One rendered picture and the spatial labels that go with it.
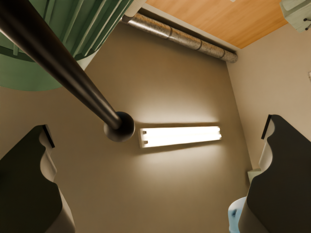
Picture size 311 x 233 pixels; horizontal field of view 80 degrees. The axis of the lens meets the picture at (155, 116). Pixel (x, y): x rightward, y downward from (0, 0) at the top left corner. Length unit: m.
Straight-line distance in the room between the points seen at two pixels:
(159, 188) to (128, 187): 0.34
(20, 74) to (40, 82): 0.03
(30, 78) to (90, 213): 1.40
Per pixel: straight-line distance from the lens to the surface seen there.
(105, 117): 0.16
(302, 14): 2.36
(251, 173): 3.05
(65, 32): 0.18
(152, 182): 1.83
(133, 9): 1.99
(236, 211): 0.41
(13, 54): 0.21
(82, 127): 1.58
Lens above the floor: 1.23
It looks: 49 degrees up
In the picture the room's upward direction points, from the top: 113 degrees counter-clockwise
